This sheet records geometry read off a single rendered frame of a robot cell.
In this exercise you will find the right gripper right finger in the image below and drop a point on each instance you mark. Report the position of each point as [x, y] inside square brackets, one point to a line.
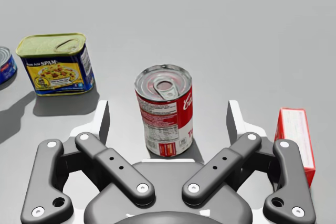
[291, 171]

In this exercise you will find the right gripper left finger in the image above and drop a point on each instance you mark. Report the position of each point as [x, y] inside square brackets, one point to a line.
[47, 171]

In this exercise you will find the green and blue rectangular can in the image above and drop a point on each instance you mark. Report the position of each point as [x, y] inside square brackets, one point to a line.
[55, 72]

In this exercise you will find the blue flat can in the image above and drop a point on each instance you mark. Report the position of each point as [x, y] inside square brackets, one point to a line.
[6, 66]

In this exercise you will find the red and white can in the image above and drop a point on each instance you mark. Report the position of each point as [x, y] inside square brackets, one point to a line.
[162, 119]

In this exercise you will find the red carton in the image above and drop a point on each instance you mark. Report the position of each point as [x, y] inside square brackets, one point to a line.
[296, 127]

